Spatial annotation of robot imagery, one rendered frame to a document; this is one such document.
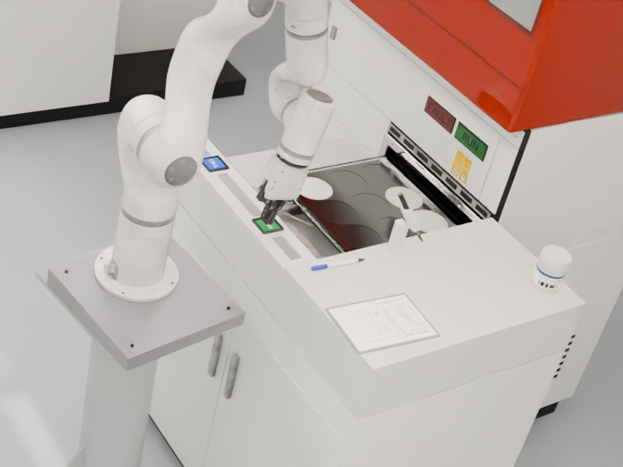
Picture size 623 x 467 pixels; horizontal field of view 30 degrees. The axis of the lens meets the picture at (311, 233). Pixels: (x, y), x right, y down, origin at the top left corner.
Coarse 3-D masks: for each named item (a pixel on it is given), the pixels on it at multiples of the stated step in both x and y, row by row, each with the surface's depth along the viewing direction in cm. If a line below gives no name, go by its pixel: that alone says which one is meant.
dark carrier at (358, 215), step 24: (336, 168) 308; (360, 168) 310; (384, 168) 313; (336, 192) 299; (360, 192) 301; (384, 192) 303; (336, 216) 290; (360, 216) 292; (384, 216) 294; (360, 240) 284; (384, 240) 286
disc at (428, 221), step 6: (420, 210) 300; (426, 210) 300; (420, 216) 298; (426, 216) 298; (432, 216) 299; (438, 216) 299; (420, 222) 295; (426, 222) 296; (432, 222) 296; (438, 222) 297; (444, 222) 298; (426, 228) 294; (432, 228) 294; (438, 228) 295; (444, 228) 295
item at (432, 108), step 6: (432, 102) 302; (426, 108) 305; (432, 108) 303; (438, 108) 301; (432, 114) 303; (438, 114) 301; (444, 114) 299; (438, 120) 302; (444, 120) 300; (450, 120) 298; (444, 126) 300; (450, 126) 298; (450, 132) 299
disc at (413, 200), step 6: (390, 192) 304; (396, 192) 304; (402, 192) 305; (408, 192) 306; (414, 192) 306; (390, 198) 301; (396, 198) 302; (408, 198) 303; (414, 198) 304; (420, 198) 304; (396, 204) 300; (408, 204) 301; (414, 204) 302; (420, 204) 302
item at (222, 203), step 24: (192, 192) 288; (216, 192) 278; (240, 192) 280; (192, 216) 290; (216, 216) 280; (240, 216) 271; (216, 240) 282; (240, 240) 272; (264, 240) 266; (288, 240) 267; (240, 264) 275; (264, 264) 265; (288, 264) 260; (264, 288) 267
